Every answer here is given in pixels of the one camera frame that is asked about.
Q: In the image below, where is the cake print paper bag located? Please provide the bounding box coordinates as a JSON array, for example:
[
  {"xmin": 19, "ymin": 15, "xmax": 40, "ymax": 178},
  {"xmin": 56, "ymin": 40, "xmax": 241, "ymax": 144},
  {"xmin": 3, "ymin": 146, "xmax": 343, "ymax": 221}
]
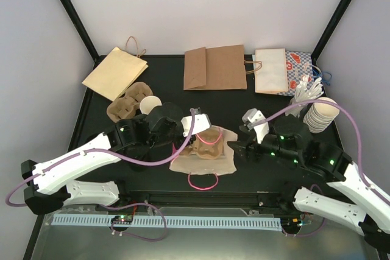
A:
[{"xmin": 169, "ymin": 125, "xmax": 238, "ymax": 191}]

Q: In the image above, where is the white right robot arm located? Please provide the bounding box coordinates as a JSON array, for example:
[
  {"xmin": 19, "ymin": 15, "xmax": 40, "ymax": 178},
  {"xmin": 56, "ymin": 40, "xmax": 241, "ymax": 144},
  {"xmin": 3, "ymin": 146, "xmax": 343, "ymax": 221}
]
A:
[{"xmin": 227, "ymin": 115, "xmax": 389, "ymax": 253}]

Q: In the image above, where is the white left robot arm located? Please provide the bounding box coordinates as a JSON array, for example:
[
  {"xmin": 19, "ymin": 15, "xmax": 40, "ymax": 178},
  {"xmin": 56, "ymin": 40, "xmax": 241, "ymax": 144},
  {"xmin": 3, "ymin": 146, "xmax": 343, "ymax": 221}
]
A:
[{"xmin": 21, "ymin": 103, "xmax": 210, "ymax": 215}]

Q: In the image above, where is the white paper coffee cup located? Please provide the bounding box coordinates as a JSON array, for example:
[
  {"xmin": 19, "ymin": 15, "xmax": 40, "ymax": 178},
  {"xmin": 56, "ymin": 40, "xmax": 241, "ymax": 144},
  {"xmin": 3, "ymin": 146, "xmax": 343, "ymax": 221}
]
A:
[{"xmin": 139, "ymin": 96, "xmax": 162, "ymax": 114}]

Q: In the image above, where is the brown pulp cup carrier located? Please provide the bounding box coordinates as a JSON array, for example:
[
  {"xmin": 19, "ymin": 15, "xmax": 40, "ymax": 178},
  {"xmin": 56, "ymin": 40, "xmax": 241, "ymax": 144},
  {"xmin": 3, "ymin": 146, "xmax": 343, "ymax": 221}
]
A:
[{"xmin": 106, "ymin": 82, "xmax": 153, "ymax": 123}]

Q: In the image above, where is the stack of paper cups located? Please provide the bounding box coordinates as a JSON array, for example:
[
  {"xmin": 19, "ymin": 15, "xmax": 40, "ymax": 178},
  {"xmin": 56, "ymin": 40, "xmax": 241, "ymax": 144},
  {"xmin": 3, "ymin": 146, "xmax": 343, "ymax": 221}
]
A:
[{"xmin": 303, "ymin": 97, "xmax": 339, "ymax": 134}]

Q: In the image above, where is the white plastic cutlery bunch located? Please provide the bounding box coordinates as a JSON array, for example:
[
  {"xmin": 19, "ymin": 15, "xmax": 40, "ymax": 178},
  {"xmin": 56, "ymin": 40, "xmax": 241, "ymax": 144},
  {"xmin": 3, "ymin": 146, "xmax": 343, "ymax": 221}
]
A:
[{"xmin": 289, "ymin": 74, "xmax": 324, "ymax": 105}]

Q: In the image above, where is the white paper bag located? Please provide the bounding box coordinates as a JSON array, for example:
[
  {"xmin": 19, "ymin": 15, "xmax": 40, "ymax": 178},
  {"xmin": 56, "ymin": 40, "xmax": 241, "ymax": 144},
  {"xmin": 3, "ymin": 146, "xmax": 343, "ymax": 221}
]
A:
[{"xmin": 244, "ymin": 48, "xmax": 288, "ymax": 94}]

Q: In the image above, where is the red blue patterned bag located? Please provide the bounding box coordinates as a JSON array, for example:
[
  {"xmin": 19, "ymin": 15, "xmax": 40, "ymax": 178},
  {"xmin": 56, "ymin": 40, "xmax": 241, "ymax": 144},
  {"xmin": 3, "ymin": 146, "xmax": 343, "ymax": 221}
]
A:
[{"xmin": 279, "ymin": 51, "xmax": 332, "ymax": 96}]

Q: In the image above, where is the brown kraft paper bag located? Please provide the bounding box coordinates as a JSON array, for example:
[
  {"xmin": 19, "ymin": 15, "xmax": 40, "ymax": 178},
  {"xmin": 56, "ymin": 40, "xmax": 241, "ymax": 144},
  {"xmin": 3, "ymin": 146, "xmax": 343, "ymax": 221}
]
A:
[{"xmin": 183, "ymin": 44, "xmax": 247, "ymax": 90}]

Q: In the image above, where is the tan paper bag with handles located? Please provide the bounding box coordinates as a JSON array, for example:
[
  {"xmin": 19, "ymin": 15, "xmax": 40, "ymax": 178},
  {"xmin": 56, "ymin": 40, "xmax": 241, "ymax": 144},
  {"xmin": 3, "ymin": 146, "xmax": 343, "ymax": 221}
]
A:
[{"xmin": 82, "ymin": 36, "xmax": 148, "ymax": 101}]

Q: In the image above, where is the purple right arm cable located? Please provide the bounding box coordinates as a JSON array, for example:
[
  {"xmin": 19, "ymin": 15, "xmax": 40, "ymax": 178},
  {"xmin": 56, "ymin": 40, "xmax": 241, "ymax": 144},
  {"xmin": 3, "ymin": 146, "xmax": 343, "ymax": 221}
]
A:
[{"xmin": 250, "ymin": 98, "xmax": 390, "ymax": 236}]

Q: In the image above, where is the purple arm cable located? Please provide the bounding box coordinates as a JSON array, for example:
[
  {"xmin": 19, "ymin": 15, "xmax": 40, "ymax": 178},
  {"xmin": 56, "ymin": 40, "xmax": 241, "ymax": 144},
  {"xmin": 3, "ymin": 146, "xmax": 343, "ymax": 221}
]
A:
[
  {"xmin": 6, "ymin": 109, "xmax": 197, "ymax": 240},
  {"xmin": 250, "ymin": 98, "xmax": 390, "ymax": 236}
]

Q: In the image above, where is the white perforated front rail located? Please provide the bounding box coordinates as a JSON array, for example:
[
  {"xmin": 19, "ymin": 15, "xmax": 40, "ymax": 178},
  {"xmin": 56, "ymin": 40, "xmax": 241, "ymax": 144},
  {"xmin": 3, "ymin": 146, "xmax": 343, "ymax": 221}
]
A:
[{"xmin": 51, "ymin": 214, "xmax": 282, "ymax": 231}]

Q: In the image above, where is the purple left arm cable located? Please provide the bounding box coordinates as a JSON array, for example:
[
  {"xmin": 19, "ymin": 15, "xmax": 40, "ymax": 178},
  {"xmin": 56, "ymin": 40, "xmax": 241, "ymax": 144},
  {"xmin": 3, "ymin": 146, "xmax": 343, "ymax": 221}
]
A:
[{"xmin": 6, "ymin": 109, "xmax": 197, "ymax": 240}]

